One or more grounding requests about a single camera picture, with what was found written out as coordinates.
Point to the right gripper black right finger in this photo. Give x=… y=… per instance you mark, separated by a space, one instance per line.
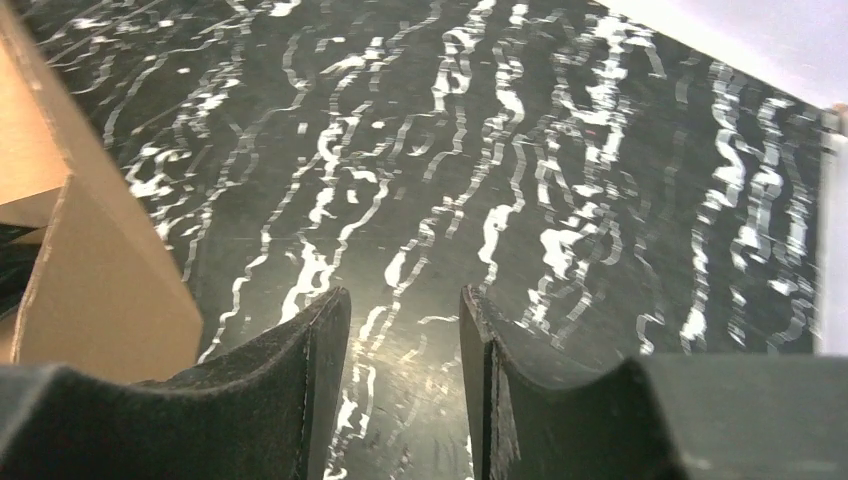
x=534 y=412

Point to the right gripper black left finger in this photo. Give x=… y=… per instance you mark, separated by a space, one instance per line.
x=264 y=410

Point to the brown cardboard box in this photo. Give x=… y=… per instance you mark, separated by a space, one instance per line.
x=104 y=295

